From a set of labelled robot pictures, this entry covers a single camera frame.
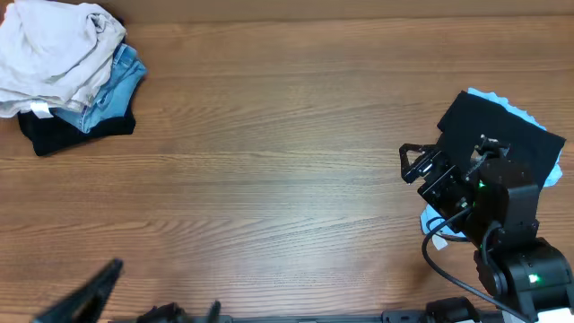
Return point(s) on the folded black garment left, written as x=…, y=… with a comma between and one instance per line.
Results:
x=51, y=135

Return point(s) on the black garment right pile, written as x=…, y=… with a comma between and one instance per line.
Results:
x=502, y=125

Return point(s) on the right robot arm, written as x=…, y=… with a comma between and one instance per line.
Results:
x=494, y=205

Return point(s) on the beige khaki shorts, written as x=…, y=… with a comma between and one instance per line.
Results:
x=55, y=54

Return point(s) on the folded blue denim jeans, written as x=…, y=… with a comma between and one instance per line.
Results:
x=111, y=106

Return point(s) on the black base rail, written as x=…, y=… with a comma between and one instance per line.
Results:
x=447, y=310

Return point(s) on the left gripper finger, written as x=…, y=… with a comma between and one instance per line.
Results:
x=85, y=304
x=214, y=313

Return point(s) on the light blue printed shirt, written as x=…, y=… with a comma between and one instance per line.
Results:
x=553, y=172

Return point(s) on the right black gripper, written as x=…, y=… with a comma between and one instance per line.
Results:
x=430, y=168

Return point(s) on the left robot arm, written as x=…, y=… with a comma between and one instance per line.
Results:
x=170, y=313

